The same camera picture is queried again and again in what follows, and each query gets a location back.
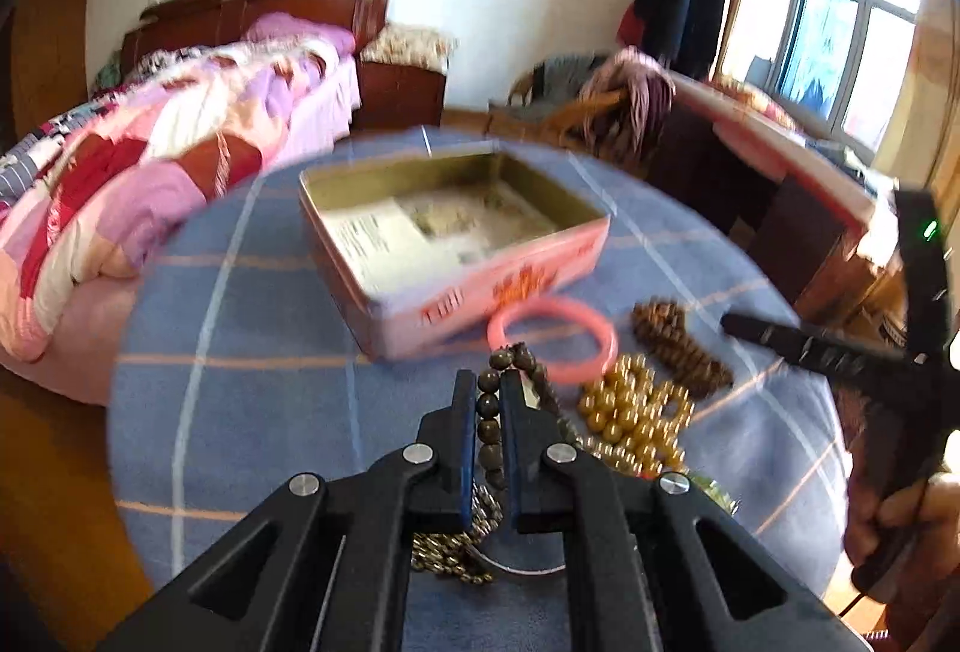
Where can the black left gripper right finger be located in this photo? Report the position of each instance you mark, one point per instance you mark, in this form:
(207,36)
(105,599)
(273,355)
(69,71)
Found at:
(652,564)

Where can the wooden wardrobe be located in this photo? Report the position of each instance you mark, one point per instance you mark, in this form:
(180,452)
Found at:
(43,64)

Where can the wooden nightstand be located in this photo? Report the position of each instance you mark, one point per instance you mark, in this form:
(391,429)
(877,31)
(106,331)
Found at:
(395,97)

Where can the pink metal tin box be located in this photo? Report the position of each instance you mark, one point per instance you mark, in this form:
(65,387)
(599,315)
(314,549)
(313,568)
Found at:
(416,249)

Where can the purple pillow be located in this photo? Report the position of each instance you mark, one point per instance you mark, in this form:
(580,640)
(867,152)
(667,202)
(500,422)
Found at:
(279,25)

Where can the window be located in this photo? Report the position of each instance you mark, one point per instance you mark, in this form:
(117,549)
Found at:
(836,66)

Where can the person's right hand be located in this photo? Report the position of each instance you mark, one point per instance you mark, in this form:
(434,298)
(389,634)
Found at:
(930,573)

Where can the wicker chair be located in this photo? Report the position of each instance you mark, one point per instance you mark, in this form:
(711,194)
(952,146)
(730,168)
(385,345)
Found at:
(522,117)

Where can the blue plaid tablecloth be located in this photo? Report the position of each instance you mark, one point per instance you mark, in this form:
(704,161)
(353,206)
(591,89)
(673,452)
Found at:
(238,372)

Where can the dark wooden desk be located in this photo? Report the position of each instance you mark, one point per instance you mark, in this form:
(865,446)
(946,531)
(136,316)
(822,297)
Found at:
(824,242)

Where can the clothes on chair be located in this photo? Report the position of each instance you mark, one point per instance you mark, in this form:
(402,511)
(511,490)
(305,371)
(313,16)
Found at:
(620,110)

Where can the wooden bed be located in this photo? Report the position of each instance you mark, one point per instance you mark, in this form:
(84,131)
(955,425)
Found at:
(78,361)

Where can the pink bangle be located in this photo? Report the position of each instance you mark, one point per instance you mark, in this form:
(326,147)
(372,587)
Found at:
(586,342)

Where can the floral cushion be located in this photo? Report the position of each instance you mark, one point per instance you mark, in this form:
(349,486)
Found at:
(411,46)

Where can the hanging dark coats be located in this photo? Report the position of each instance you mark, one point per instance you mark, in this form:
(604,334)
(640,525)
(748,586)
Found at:
(680,34)

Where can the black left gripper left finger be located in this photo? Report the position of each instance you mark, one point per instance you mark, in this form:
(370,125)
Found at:
(320,565)

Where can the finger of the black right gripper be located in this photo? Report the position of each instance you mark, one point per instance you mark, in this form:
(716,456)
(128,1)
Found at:
(810,344)

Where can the pink patchwork quilt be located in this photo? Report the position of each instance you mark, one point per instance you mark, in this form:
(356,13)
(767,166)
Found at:
(122,182)

